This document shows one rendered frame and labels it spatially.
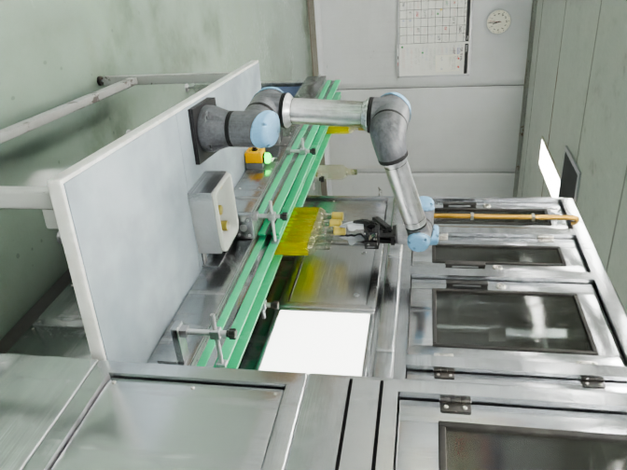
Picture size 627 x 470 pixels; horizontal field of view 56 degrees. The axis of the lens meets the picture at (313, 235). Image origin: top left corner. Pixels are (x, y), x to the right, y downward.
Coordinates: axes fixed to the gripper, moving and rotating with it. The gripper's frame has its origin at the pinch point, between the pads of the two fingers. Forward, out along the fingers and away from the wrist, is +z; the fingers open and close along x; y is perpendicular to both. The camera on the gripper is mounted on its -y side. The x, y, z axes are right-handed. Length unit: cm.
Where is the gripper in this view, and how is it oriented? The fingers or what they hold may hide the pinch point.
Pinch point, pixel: (342, 230)
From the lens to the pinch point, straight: 226.2
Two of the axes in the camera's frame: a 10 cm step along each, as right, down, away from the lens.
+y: -1.7, 4.8, -8.6
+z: -9.8, -0.2, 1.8
